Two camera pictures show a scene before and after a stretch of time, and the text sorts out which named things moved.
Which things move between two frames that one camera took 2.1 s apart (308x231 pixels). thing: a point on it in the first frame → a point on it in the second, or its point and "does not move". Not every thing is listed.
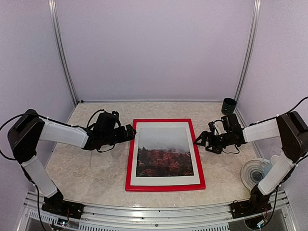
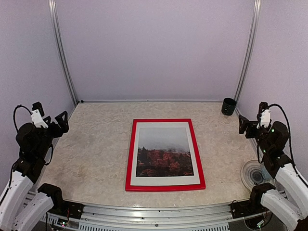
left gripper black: (123, 137) → (64, 127)
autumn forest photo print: (163, 151) does not move
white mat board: (155, 180) does not move
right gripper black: (205, 134) → (243, 128)
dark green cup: (228, 106) does not move
